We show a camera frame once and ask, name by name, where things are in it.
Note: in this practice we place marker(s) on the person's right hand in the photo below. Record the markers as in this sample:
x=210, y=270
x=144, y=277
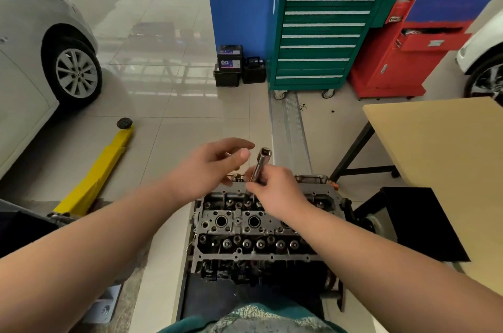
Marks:
x=281, y=195

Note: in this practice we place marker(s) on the person's left hand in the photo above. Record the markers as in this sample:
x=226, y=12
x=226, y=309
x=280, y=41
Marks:
x=200, y=171

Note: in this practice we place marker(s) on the person's left thumb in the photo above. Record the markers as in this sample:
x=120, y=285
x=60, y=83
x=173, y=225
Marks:
x=237, y=157

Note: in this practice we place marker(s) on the person's right thumb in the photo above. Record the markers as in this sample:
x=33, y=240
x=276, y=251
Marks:
x=255, y=186

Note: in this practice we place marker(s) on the long metal socket tool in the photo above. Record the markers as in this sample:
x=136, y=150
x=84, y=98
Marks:
x=259, y=163

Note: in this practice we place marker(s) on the person's left forearm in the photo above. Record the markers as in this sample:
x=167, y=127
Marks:
x=90, y=250

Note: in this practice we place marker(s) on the person's right forearm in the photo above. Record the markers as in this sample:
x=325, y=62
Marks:
x=389, y=273

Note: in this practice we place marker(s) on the grey engine cylinder head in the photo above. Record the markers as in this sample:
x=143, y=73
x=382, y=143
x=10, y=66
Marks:
x=243, y=236

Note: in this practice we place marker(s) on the black car battery purple label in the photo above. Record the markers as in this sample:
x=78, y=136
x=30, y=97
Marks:
x=230, y=56

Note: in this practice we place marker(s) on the green patterned clothing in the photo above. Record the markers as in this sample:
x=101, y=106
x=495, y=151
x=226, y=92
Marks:
x=251, y=319

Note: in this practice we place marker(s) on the yellow floor jack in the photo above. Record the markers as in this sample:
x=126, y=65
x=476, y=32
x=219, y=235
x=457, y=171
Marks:
x=94, y=175

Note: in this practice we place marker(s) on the green drawer tool cabinet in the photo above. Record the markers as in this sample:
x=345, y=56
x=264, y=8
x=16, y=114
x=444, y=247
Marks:
x=318, y=34

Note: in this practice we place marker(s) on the beige table with black legs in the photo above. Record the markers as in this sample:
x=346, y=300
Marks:
x=444, y=159

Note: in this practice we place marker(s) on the red tool cabinet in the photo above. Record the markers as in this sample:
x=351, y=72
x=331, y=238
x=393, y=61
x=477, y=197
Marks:
x=416, y=30

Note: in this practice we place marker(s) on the silver car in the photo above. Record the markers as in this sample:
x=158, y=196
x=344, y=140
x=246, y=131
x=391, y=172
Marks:
x=27, y=69

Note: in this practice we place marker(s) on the white car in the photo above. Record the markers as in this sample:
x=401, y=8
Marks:
x=481, y=53

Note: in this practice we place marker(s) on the metal floor rail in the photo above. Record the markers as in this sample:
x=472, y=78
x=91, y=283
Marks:
x=290, y=132

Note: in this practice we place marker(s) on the grey metal base plate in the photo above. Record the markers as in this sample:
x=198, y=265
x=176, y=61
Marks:
x=103, y=305

